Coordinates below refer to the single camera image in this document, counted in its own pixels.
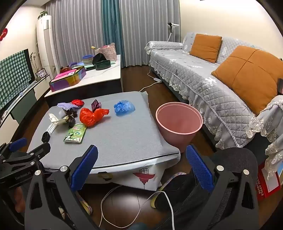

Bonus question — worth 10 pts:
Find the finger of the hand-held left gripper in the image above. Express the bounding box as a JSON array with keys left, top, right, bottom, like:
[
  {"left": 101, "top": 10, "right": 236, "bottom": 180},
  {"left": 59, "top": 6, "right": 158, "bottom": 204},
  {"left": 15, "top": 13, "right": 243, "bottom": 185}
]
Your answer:
[
  {"left": 0, "top": 137, "right": 28, "bottom": 158},
  {"left": 4, "top": 142, "right": 51, "bottom": 165}
]

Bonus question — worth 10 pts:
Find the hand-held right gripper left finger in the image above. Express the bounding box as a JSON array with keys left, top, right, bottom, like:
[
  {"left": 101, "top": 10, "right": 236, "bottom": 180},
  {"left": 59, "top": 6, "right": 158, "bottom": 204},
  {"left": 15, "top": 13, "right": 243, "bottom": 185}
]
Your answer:
[{"left": 25, "top": 145, "right": 99, "bottom": 230}]

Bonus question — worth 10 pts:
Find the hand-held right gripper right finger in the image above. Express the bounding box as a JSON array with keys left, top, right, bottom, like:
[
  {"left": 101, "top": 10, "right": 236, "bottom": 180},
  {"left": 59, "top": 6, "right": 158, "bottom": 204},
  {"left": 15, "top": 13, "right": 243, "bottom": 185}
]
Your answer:
[{"left": 186, "top": 144, "right": 259, "bottom": 230}]

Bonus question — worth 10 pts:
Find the green snack packet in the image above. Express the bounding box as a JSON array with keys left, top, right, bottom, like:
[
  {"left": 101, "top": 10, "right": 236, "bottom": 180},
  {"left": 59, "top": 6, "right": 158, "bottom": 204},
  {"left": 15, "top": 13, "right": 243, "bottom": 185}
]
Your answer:
[{"left": 64, "top": 123, "right": 87, "bottom": 143}]

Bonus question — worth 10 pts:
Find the pink plastic bin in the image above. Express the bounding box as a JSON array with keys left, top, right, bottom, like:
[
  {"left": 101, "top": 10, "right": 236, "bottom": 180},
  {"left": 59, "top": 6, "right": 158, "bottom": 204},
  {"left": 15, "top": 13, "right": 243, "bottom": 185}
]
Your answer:
[{"left": 155, "top": 102, "right": 203, "bottom": 153}]

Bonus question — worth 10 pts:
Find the pale purple foam net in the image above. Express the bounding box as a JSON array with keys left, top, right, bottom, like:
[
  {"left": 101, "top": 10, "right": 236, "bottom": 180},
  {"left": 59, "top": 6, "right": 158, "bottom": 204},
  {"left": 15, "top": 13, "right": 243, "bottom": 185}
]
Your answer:
[{"left": 57, "top": 102, "right": 78, "bottom": 114}]

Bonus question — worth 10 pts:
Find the purple snack wrapper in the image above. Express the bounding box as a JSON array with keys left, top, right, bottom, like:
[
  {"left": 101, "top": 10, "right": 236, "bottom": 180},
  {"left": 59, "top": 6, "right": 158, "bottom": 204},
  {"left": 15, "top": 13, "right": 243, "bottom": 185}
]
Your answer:
[{"left": 91, "top": 99, "right": 102, "bottom": 111}]

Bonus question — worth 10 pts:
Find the blue plastic bag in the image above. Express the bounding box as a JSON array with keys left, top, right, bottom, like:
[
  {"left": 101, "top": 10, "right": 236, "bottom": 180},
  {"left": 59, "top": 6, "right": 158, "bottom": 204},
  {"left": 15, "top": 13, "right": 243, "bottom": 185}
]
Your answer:
[{"left": 114, "top": 100, "right": 135, "bottom": 116}]

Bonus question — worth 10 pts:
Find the person's left hand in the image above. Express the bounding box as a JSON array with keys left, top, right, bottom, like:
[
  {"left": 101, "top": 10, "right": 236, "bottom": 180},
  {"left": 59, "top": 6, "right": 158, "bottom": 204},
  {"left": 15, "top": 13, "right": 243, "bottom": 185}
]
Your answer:
[{"left": 13, "top": 188, "right": 25, "bottom": 213}]

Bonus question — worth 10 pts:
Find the television cabinet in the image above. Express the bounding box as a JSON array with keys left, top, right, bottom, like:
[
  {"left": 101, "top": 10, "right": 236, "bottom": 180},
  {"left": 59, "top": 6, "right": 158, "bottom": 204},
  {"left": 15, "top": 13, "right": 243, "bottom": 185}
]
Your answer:
[{"left": 0, "top": 74, "right": 50, "bottom": 133}]

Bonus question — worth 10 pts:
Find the white printed storage box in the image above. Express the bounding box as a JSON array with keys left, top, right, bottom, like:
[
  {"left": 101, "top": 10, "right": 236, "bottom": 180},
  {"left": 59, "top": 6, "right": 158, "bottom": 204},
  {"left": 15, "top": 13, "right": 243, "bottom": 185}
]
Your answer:
[{"left": 85, "top": 159, "right": 177, "bottom": 192}]

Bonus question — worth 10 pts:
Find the red cardboard box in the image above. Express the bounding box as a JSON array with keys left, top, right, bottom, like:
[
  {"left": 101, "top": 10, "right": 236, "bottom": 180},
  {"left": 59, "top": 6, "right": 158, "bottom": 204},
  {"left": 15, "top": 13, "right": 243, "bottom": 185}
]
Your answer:
[{"left": 256, "top": 162, "right": 281, "bottom": 202}]

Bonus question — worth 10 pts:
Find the green checkered cloth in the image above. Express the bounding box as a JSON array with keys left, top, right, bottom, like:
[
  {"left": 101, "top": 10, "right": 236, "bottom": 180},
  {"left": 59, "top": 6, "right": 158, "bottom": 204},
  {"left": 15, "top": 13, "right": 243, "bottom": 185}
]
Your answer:
[{"left": 0, "top": 50, "right": 31, "bottom": 109}]

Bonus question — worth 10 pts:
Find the colourful gift box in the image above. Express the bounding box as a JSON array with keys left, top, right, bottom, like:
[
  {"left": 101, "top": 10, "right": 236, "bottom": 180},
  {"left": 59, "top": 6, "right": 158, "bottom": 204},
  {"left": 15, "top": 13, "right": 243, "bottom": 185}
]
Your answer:
[{"left": 49, "top": 67, "right": 86, "bottom": 92}]

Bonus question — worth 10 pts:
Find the black television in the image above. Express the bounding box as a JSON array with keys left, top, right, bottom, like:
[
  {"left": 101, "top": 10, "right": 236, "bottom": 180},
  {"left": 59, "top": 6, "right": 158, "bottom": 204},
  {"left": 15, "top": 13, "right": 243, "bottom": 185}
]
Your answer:
[{"left": 24, "top": 49, "right": 36, "bottom": 84}]

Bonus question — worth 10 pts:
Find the bamboo decoration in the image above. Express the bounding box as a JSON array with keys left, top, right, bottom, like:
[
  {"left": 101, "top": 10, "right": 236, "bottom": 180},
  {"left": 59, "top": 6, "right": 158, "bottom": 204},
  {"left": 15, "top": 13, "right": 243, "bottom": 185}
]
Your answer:
[{"left": 30, "top": 52, "right": 41, "bottom": 73}]

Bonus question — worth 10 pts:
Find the grey quilted sofa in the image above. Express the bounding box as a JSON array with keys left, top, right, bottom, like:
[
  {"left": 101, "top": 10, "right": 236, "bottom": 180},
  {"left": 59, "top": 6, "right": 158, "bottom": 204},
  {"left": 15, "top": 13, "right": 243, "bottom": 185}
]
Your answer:
[{"left": 144, "top": 32, "right": 283, "bottom": 184}]

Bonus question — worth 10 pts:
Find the white coffee table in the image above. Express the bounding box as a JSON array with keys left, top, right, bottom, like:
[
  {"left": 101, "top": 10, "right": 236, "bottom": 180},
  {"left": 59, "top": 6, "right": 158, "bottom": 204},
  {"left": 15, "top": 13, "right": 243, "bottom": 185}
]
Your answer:
[{"left": 44, "top": 54, "right": 123, "bottom": 109}]

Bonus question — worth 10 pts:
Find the mint green mat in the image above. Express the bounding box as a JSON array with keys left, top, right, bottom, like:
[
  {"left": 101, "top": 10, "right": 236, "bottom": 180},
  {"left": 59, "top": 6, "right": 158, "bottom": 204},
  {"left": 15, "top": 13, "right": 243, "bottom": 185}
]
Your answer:
[{"left": 83, "top": 61, "right": 116, "bottom": 71}]

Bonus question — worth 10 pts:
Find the white standing air conditioner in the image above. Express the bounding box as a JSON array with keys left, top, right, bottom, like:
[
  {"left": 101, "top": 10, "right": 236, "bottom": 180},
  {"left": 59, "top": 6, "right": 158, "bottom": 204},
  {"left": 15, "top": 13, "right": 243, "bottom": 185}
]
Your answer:
[{"left": 36, "top": 15, "right": 58, "bottom": 67}]

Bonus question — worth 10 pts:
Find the orange cushion with cross seam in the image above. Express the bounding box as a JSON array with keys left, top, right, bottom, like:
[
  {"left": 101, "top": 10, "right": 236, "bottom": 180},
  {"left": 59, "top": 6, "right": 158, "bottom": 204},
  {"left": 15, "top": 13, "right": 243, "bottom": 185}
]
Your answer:
[{"left": 211, "top": 45, "right": 282, "bottom": 116}]

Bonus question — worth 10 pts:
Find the black cap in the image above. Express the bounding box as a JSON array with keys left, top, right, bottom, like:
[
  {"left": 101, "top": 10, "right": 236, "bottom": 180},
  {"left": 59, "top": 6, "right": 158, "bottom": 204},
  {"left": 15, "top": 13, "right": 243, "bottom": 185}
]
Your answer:
[{"left": 92, "top": 54, "right": 107, "bottom": 64}]

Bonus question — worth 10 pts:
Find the pink quilted bag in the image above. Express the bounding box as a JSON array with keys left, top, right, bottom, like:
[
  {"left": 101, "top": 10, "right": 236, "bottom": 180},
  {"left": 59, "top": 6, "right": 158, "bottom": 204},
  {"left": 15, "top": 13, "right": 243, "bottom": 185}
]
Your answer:
[{"left": 95, "top": 43, "right": 117, "bottom": 62}]

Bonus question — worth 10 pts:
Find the plain orange cushion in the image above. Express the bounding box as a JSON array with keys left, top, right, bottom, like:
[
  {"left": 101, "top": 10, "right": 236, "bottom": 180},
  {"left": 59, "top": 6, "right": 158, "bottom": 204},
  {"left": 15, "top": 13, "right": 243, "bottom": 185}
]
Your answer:
[{"left": 189, "top": 34, "right": 222, "bottom": 64}]

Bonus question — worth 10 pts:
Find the grey curtain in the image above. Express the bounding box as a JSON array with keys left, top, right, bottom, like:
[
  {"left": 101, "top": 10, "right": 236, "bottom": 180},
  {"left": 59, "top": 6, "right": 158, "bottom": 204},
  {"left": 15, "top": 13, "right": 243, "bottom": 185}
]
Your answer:
[
  {"left": 118, "top": 0, "right": 180, "bottom": 67},
  {"left": 45, "top": 0, "right": 104, "bottom": 67}
]

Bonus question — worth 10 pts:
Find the white floor lamp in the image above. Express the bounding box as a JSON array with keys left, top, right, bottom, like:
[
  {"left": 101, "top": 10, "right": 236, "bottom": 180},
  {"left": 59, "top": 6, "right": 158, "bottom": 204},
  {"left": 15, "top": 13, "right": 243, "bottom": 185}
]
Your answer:
[{"left": 167, "top": 22, "right": 180, "bottom": 42}]

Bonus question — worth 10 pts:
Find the teal curtain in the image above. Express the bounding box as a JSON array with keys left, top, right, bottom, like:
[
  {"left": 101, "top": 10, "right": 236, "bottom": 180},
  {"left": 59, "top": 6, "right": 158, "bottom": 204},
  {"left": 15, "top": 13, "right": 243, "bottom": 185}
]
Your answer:
[{"left": 101, "top": 0, "right": 124, "bottom": 56}]

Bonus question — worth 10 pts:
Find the patterned fabric strap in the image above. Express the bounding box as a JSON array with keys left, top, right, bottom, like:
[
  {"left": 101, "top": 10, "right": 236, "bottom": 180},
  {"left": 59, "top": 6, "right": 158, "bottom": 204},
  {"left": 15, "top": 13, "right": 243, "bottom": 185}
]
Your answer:
[{"left": 158, "top": 172, "right": 188, "bottom": 191}]

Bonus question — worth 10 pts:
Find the thin white cable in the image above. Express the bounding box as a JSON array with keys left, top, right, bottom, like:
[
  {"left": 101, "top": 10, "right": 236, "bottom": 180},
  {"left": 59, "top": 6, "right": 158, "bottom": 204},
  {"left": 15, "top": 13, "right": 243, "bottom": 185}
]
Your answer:
[{"left": 100, "top": 185, "right": 174, "bottom": 229}]

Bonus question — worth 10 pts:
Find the white power cable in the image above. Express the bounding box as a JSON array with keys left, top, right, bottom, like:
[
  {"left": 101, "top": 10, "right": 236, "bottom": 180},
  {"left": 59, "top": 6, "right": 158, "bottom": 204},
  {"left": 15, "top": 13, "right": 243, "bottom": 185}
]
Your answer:
[{"left": 139, "top": 68, "right": 158, "bottom": 92}]

